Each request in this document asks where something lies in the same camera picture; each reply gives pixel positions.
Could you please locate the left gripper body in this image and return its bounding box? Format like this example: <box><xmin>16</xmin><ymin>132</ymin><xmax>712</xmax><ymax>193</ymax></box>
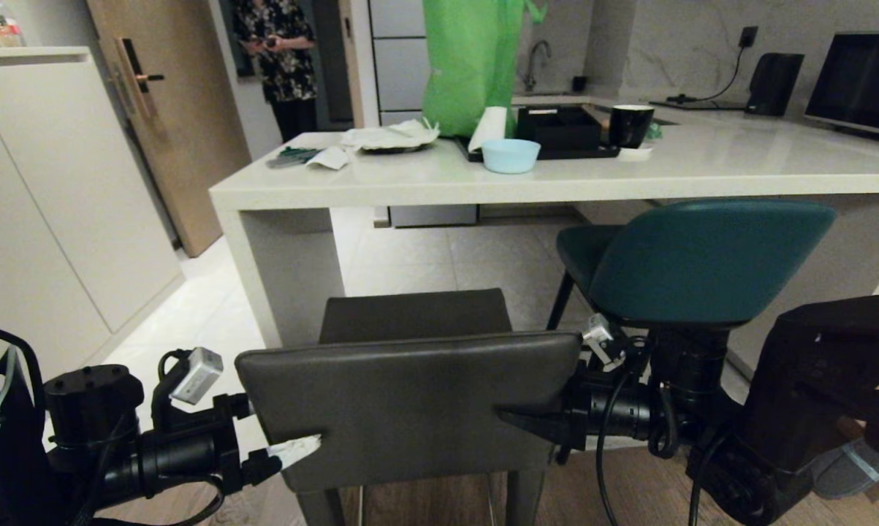
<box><xmin>115</xmin><ymin>393</ymin><xmax>263</xmax><ymax>505</ymax></box>

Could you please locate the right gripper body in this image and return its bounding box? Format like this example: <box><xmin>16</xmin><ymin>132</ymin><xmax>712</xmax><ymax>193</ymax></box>
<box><xmin>555</xmin><ymin>364</ymin><xmax>666</xmax><ymax>465</ymax></box>

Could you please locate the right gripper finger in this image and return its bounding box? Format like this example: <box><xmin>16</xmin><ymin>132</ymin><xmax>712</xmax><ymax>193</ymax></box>
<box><xmin>496</xmin><ymin>406</ymin><xmax>573</xmax><ymax>448</ymax></box>

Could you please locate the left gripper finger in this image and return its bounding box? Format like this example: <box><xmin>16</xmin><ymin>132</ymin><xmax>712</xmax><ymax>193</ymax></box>
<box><xmin>243</xmin><ymin>434</ymin><xmax>324</xmax><ymax>484</ymax></box>

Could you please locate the grey bar stool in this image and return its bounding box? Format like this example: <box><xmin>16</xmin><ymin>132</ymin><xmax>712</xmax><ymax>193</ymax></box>
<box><xmin>235</xmin><ymin>288</ymin><xmax>583</xmax><ymax>526</ymax></box>

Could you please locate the teal bar stool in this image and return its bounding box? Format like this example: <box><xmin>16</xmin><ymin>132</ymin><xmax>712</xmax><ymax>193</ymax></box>
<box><xmin>545</xmin><ymin>199</ymin><xmax>839</xmax><ymax>344</ymax></box>

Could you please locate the white kitchen counter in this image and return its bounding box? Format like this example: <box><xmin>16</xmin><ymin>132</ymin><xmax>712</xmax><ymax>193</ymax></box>
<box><xmin>209</xmin><ymin>94</ymin><xmax>879</xmax><ymax>351</ymax></box>

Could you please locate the grey slipper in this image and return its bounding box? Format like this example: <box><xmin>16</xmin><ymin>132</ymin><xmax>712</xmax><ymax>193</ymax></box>
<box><xmin>810</xmin><ymin>430</ymin><xmax>879</xmax><ymax>502</ymax></box>

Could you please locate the black tray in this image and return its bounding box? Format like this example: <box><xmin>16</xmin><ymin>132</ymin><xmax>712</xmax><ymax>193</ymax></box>
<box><xmin>454</xmin><ymin>134</ymin><xmax>621</xmax><ymax>163</ymax></box>

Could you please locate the light blue bowl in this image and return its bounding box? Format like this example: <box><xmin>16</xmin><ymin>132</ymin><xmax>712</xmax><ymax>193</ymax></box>
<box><xmin>481</xmin><ymin>139</ymin><xmax>542</xmax><ymax>175</ymax></box>

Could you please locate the black mug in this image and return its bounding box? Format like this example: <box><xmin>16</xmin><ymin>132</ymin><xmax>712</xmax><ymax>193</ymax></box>
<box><xmin>609</xmin><ymin>104</ymin><xmax>656</xmax><ymax>150</ymax></box>

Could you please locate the black box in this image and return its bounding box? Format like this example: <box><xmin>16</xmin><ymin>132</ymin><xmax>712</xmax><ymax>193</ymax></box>
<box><xmin>515</xmin><ymin>105</ymin><xmax>604</xmax><ymax>153</ymax></box>

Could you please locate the white cabinet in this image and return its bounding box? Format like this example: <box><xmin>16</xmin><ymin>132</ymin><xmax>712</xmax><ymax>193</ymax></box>
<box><xmin>0</xmin><ymin>47</ymin><xmax>186</xmax><ymax>382</ymax></box>

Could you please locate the white napkin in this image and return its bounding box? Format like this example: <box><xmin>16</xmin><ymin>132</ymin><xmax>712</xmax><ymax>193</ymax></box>
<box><xmin>305</xmin><ymin>145</ymin><xmax>351</xmax><ymax>171</ymax></box>

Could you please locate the green cloth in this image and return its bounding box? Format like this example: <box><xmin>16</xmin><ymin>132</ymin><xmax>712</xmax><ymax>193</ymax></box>
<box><xmin>267</xmin><ymin>145</ymin><xmax>324</xmax><ymax>169</ymax></box>

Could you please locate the white paper roll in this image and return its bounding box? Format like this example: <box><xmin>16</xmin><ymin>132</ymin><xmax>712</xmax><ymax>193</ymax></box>
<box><xmin>468</xmin><ymin>106</ymin><xmax>509</xmax><ymax>153</ymax></box>

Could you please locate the plate with white napkins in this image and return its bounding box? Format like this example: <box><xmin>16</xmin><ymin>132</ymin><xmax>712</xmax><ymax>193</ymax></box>
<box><xmin>340</xmin><ymin>118</ymin><xmax>441</xmax><ymax>155</ymax></box>

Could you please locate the wooden door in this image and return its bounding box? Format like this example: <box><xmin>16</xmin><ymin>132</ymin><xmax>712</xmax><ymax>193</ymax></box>
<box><xmin>87</xmin><ymin>0</ymin><xmax>254</xmax><ymax>258</ymax></box>

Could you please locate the metal faucet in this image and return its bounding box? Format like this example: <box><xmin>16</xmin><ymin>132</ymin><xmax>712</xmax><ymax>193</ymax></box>
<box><xmin>522</xmin><ymin>39</ymin><xmax>554</xmax><ymax>94</ymax></box>

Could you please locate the black kettle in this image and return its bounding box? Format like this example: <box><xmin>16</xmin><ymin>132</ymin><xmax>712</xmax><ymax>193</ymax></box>
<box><xmin>745</xmin><ymin>53</ymin><xmax>805</xmax><ymax>118</ymax></box>

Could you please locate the green bag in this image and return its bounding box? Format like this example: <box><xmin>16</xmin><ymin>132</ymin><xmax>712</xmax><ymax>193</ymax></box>
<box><xmin>420</xmin><ymin>0</ymin><xmax>549</xmax><ymax>140</ymax></box>

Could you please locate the white refrigerator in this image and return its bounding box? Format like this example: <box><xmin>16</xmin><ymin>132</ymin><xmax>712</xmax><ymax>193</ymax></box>
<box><xmin>368</xmin><ymin>0</ymin><xmax>481</xmax><ymax>229</ymax></box>

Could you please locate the person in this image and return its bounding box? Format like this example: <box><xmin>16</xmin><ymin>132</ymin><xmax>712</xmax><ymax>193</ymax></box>
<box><xmin>230</xmin><ymin>0</ymin><xmax>320</xmax><ymax>144</ymax></box>

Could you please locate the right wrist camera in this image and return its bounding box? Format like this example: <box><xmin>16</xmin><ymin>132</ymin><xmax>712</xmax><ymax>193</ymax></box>
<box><xmin>581</xmin><ymin>313</ymin><xmax>631</xmax><ymax>372</ymax></box>

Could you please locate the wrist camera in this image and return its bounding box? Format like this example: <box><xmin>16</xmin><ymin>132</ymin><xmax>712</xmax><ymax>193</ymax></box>
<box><xmin>581</xmin><ymin>313</ymin><xmax>631</xmax><ymax>372</ymax></box>
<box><xmin>153</xmin><ymin>346</ymin><xmax>225</xmax><ymax>433</ymax></box>

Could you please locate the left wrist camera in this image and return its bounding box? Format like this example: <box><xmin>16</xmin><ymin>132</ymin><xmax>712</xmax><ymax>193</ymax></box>
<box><xmin>153</xmin><ymin>346</ymin><xmax>225</xmax><ymax>433</ymax></box>

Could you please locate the black power cable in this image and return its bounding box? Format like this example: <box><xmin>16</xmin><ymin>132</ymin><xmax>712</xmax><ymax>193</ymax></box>
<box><xmin>650</xmin><ymin>45</ymin><xmax>748</xmax><ymax>110</ymax></box>

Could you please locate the door handle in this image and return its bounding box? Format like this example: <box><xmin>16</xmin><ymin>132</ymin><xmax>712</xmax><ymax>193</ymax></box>
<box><xmin>113</xmin><ymin>37</ymin><xmax>167</xmax><ymax>119</ymax></box>

